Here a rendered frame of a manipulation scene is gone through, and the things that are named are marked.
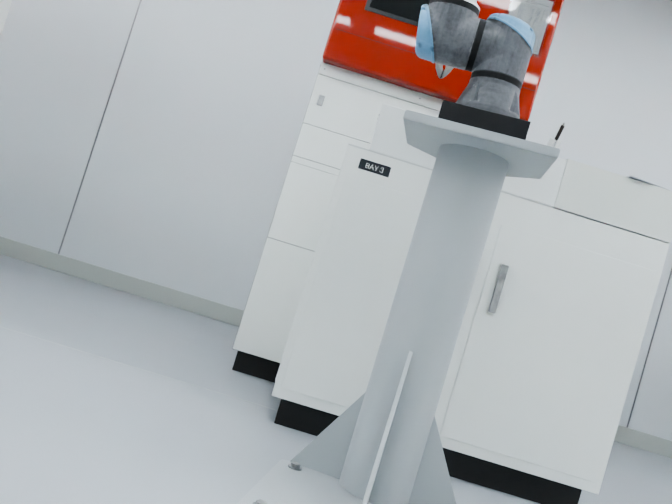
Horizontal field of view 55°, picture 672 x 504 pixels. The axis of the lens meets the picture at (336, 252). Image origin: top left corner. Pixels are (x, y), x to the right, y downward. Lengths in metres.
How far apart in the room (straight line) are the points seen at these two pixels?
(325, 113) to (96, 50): 2.16
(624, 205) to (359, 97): 1.06
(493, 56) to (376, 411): 0.81
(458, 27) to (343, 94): 1.08
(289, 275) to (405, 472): 1.18
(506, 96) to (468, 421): 0.91
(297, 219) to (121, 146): 1.94
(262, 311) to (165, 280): 1.65
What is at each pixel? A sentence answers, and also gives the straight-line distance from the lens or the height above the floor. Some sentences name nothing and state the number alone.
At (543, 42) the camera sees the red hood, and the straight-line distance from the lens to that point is 2.68.
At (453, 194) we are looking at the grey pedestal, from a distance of 1.42.
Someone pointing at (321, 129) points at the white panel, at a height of 0.97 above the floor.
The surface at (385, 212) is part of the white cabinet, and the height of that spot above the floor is 0.66.
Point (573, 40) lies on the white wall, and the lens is 4.47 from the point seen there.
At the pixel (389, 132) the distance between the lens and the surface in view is 1.87.
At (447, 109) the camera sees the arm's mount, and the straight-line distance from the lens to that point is 1.43.
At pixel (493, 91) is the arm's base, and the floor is 0.93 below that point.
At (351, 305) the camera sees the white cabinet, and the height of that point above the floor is 0.38.
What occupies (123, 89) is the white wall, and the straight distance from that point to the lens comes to 4.25.
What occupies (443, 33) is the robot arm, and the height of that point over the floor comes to 1.03.
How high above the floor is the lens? 0.44
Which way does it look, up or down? 2 degrees up
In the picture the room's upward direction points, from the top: 17 degrees clockwise
